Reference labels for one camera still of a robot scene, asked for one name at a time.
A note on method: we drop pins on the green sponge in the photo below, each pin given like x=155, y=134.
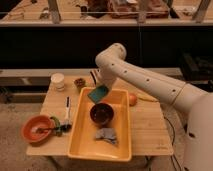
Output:
x=98, y=94

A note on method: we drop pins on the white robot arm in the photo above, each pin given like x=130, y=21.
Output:
x=184, y=97

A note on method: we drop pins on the purple bowl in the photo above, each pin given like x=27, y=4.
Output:
x=101, y=114

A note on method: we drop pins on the orange bowl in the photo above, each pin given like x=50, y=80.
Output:
x=29, y=127

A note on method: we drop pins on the spoon in orange bowl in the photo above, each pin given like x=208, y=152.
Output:
x=41, y=130

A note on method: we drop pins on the striped brown white cup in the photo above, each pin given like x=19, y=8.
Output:
x=93, y=74

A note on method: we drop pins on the small brown cup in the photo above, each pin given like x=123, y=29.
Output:
x=80, y=82

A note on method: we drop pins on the orange fruit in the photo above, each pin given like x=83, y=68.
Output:
x=132, y=99

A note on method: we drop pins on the grey cloth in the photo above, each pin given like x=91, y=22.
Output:
x=106, y=134

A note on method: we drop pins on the yellow plastic tub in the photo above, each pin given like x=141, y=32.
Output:
x=82, y=143

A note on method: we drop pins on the green toy vegetable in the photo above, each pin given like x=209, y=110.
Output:
x=58, y=130

